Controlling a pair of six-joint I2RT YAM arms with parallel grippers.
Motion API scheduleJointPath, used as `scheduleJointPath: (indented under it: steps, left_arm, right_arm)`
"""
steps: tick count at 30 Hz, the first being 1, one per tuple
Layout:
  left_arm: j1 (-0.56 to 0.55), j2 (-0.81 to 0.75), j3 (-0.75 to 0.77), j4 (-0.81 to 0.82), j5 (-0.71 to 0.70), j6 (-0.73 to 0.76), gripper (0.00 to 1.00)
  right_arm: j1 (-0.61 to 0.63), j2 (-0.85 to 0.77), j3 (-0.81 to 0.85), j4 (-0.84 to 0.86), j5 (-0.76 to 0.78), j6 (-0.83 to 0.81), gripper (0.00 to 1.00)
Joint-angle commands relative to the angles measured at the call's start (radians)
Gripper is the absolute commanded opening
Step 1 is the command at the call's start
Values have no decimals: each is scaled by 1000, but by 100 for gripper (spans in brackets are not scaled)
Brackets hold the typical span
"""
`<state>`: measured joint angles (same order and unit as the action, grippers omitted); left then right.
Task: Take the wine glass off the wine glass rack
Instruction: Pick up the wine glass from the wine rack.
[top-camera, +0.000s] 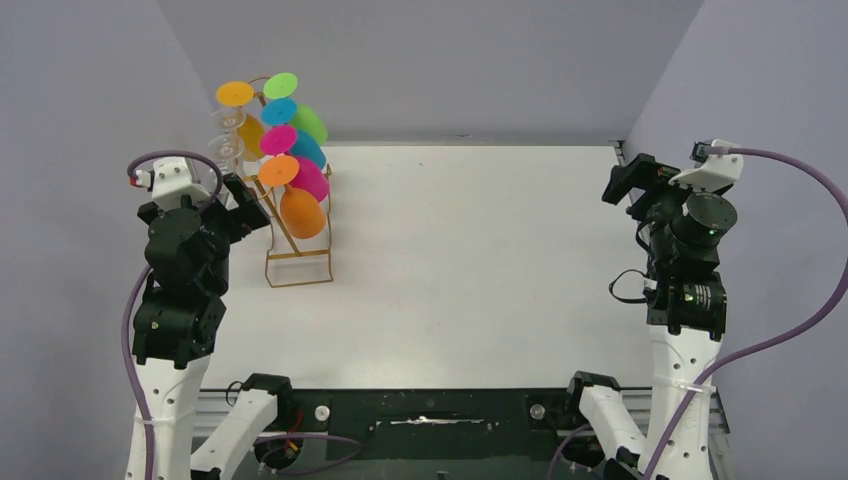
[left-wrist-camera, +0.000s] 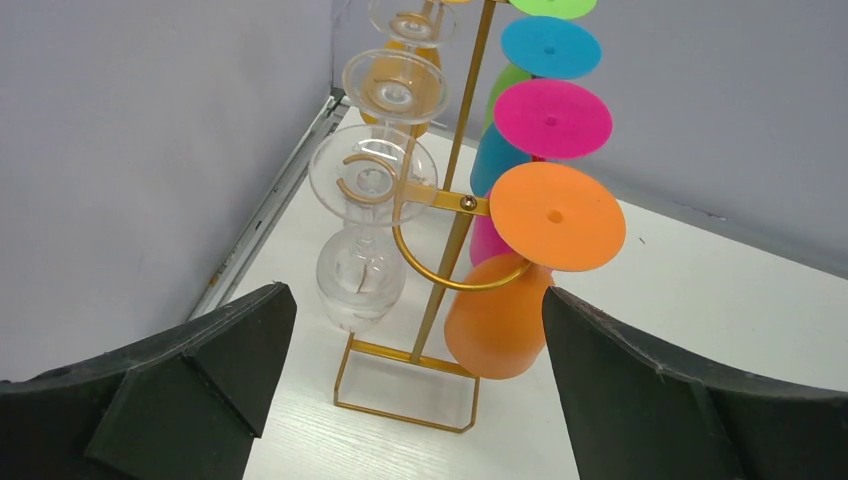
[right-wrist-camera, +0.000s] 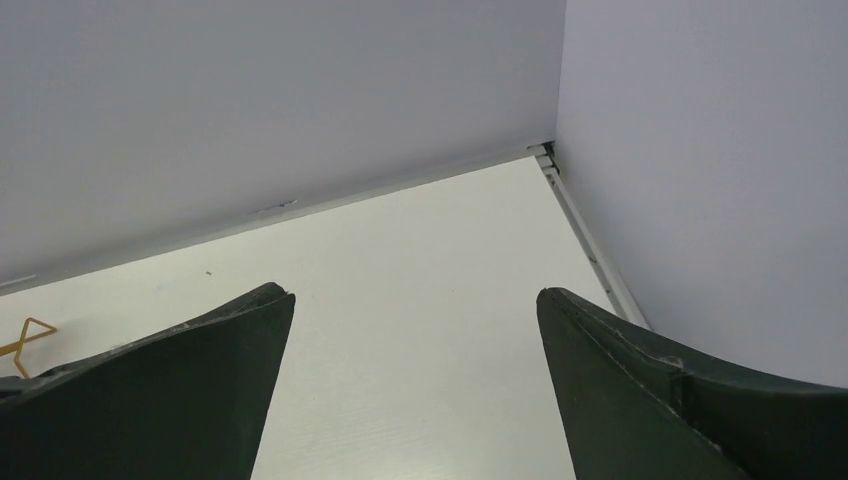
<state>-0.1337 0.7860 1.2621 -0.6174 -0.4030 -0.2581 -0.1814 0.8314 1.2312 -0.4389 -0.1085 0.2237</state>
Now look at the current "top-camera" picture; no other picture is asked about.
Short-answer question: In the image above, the clear wine glass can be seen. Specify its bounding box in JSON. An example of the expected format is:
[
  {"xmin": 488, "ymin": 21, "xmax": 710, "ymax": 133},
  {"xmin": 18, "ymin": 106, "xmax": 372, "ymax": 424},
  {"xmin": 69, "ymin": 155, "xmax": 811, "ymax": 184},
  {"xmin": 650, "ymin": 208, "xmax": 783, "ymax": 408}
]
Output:
[
  {"xmin": 207, "ymin": 133, "xmax": 245, "ymax": 162},
  {"xmin": 210, "ymin": 107, "xmax": 246, "ymax": 133}
]

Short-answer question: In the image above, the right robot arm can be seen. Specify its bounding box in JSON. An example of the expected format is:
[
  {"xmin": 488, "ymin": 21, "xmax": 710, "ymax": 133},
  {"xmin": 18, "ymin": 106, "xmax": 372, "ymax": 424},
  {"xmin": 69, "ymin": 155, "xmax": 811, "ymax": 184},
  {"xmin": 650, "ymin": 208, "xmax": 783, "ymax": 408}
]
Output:
[{"xmin": 567, "ymin": 154, "xmax": 744, "ymax": 479}]

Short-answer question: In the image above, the green plastic wine glass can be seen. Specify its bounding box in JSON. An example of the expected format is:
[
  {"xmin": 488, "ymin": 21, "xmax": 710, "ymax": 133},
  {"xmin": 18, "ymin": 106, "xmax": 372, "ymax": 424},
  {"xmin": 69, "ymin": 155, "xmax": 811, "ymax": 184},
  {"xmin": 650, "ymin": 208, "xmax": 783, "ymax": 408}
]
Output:
[{"xmin": 260, "ymin": 72, "xmax": 328, "ymax": 146}]

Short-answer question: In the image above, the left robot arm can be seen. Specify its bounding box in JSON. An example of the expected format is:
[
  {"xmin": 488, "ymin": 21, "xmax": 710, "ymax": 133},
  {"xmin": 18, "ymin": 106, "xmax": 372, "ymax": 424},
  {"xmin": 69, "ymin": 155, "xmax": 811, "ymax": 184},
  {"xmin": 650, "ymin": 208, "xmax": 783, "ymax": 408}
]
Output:
[{"xmin": 126, "ymin": 174, "xmax": 298, "ymax": 479}]

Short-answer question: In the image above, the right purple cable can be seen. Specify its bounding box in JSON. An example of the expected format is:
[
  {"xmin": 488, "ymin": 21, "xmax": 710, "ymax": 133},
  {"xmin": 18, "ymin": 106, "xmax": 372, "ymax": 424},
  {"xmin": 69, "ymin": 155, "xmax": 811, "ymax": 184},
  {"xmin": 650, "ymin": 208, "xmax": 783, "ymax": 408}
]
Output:
[{"xmin": 641, "ymin": 145, "xmax": 848, "ymax": 480}]

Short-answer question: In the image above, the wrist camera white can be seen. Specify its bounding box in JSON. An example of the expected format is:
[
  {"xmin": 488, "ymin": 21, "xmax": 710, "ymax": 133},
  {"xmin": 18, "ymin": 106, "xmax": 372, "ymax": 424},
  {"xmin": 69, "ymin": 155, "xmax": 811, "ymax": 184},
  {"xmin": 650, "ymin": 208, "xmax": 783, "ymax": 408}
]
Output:
[
  {"xmin": 130, "ymin": 156, "xmax": 210, "ymax": 211},
  {"xmin": 668, "ymin": 139, "xmax": 744, "ymax": 193}
]

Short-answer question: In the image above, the blue plastic wine glass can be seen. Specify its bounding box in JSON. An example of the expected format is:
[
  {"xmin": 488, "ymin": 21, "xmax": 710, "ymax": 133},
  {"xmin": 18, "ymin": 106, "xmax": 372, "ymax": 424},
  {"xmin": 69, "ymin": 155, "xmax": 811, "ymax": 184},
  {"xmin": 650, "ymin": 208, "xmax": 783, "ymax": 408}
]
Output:
[{"xmin": 259, "ymin": 118, "xmax": 327, "ymax": 171}]

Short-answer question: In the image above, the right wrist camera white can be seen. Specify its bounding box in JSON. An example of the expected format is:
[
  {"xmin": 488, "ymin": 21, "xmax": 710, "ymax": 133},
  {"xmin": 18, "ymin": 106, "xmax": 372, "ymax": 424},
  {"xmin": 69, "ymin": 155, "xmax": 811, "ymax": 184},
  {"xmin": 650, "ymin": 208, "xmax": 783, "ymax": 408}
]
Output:
[{"xmin": 668, "ymin": 139, "xmax": 744, "ymax": 193}]

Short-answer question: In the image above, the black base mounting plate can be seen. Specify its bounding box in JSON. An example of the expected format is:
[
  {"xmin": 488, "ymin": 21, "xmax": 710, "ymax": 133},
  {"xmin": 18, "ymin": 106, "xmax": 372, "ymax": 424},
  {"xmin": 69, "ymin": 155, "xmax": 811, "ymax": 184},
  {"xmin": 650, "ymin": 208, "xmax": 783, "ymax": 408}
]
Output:
[{"xmin": 288, "ymin": 388, "xmax": 581, "ymax": 462}]

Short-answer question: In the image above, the clear wine glass upper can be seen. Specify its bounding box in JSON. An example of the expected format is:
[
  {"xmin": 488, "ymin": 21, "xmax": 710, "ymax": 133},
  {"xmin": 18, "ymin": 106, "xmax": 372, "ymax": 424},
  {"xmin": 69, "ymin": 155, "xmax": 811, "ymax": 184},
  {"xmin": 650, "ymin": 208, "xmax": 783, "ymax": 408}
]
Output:
[{"xmin": 210, "ymin": 107, "xmax": 246, "ymax": 133}]

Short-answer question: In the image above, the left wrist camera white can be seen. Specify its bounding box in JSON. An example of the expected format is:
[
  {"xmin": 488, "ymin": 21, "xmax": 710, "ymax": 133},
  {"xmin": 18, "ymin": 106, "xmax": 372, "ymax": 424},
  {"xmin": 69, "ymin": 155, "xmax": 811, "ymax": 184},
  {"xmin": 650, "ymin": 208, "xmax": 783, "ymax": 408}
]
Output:
[{"xmin": 130, "ymin": 156, "xmax": 210, "ymax": 211}]

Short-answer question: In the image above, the gold wire glass rack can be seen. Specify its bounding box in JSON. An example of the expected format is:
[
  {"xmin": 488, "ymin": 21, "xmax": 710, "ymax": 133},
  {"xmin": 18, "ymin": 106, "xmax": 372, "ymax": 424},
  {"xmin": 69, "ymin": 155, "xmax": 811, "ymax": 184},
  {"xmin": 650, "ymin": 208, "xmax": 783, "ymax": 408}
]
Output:
[{"xmin": 233, "ymin": 75, "xmax": 335, "ymax": 289}]

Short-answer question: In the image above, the yellow-orange plastic wine glass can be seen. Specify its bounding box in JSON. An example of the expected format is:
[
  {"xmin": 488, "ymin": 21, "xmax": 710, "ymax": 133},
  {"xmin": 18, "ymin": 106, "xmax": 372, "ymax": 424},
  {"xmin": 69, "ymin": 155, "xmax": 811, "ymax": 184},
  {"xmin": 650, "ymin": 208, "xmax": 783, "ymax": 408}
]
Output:
[{"xmin": 211, "ymin": 81, "xmax": 265, "ymax": 162}]

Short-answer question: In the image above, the clear wine glass middle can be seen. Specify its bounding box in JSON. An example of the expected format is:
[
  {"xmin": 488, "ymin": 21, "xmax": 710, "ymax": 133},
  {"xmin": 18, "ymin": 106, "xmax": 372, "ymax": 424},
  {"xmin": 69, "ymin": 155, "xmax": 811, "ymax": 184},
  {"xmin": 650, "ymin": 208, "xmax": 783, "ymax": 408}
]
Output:
[{"xmin": 207, "ymin": 133, "xmax": 245, "ymax": 162}]

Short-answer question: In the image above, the orange plastic wine glass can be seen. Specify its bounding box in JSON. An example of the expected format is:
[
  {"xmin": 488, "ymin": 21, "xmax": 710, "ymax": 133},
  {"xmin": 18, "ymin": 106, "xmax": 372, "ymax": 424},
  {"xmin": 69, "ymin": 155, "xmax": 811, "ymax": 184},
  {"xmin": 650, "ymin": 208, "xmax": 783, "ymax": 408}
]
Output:
[{"xmin": 279, "ymin": 186, "xmax": 327, "ymax": 239}]

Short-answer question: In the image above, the magenta plastic wine glass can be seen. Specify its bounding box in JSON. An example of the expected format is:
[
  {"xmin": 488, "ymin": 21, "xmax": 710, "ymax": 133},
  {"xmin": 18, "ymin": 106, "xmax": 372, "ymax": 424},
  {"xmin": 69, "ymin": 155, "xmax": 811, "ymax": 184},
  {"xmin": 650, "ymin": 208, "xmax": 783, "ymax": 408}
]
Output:
[{"xmin": 258, "ymin": 154, "xmax": 330, "ymax": 202}]

